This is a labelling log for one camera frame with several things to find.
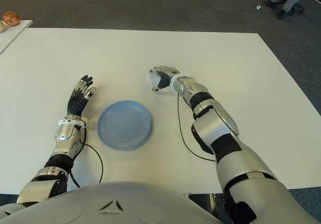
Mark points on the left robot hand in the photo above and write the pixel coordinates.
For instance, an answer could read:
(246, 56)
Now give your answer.
(75, 103)

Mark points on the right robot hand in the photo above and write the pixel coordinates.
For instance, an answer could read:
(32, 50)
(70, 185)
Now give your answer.
(165, 78)

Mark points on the white charger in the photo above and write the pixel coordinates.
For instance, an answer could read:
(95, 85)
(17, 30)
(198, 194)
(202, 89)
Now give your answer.
(151, 79)

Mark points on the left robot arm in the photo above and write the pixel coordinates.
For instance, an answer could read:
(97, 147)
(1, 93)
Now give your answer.
(66, 136)

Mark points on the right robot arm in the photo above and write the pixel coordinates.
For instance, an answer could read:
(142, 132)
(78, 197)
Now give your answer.
(225, 133)

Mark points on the blue plate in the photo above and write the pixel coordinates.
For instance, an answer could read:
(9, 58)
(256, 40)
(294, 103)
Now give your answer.
(124, 126)

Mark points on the white side table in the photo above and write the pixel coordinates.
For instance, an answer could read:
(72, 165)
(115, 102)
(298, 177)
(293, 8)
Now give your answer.
(12, 35)

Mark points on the pale round fruit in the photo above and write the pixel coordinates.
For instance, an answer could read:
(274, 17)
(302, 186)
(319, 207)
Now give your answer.
(1, 26)

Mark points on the orange bread roll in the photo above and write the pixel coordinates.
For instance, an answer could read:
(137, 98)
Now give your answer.
(10, 18)

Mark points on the grey robot torso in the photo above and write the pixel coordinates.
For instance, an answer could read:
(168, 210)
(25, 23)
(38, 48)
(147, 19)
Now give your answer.
(113, 204)

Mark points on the metal stand under table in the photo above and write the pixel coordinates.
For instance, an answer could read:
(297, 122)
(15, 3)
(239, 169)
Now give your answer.
(203, 202)

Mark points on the seated person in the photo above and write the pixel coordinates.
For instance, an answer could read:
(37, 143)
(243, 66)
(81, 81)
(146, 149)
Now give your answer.
(291, 0)

